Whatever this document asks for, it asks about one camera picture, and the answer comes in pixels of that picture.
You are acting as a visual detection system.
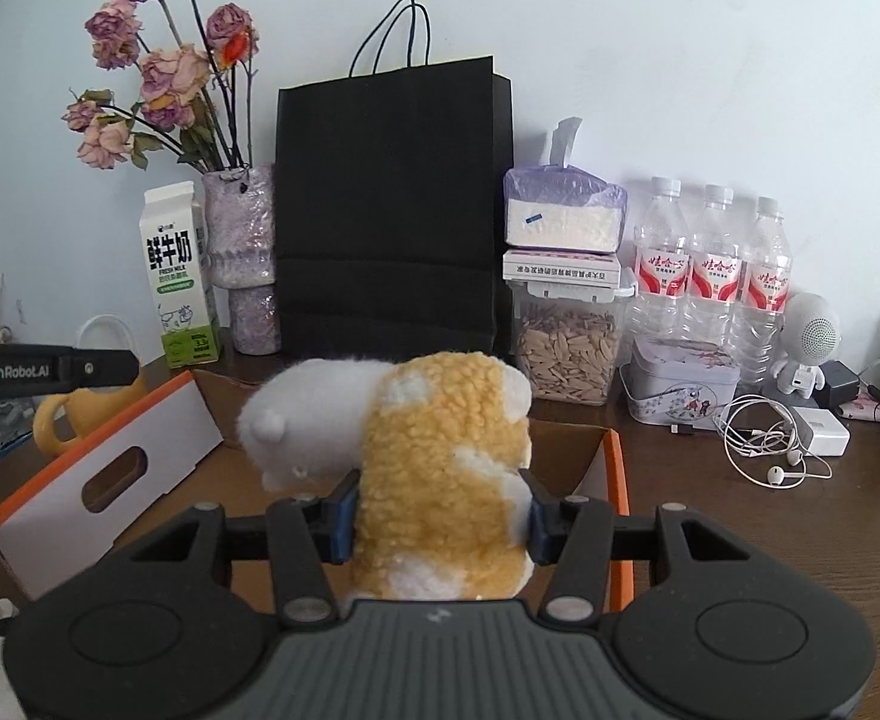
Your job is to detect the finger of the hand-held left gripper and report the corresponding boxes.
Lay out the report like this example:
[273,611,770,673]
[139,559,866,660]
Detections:
[72,347,142,391]

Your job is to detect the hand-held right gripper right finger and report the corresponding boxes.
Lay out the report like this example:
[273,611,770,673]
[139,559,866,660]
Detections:
[518,469,767,623]

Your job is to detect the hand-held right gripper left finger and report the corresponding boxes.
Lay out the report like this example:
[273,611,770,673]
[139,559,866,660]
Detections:
[113,469,360,627]

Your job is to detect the yellow white plush hamster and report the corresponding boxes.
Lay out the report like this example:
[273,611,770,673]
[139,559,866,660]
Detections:
[239,350,534,602]

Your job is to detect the red orange cardboard box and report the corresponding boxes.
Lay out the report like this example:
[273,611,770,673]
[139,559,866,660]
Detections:
[0,367,633,605]

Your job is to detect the yellow mug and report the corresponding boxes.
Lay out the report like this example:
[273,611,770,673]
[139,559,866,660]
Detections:
[32,371,148,458]

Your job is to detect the white green milk carton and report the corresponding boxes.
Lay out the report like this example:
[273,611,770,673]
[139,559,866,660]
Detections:
[140,181,222,370]

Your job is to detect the clear seed container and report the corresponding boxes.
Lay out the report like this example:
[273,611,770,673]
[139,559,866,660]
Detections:
[506,270,636,406]

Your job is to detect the purple glitter vase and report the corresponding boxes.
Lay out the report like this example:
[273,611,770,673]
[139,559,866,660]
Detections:
[201,163,282,355]

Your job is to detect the floral print tin box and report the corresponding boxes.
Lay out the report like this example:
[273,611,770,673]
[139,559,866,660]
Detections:
[621,336,741,432]

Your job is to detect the white flat box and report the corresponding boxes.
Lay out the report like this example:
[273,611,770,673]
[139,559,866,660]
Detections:
[503,247,624,280]

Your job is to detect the clear water bottle red label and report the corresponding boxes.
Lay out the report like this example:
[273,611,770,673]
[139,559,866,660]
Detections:
[629,176,692,346]
[735,196,795,391]
[683,184,744,361]

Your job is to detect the dried pink rose bouquet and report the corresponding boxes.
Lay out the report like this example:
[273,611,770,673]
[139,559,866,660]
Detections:
[63,0,261,173]

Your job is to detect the white power adapter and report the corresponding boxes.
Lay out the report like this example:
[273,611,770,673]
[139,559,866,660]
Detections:
[785,406,852,458]

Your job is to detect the purple tissue pack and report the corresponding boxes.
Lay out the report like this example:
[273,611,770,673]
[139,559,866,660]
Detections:
[503,118,628,254]

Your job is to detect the black paper bag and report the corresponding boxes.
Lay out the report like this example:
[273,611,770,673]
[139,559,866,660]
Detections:
[273,0,516,365]

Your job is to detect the black power adapter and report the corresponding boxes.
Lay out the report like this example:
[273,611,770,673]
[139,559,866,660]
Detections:
[818,360,861,410]

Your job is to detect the white robot-shaped speaker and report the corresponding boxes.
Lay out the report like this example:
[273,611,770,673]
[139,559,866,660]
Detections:
[773,291,840,400]

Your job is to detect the white wired earphones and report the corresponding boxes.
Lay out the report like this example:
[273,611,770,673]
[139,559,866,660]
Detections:
[717,394,834,486]

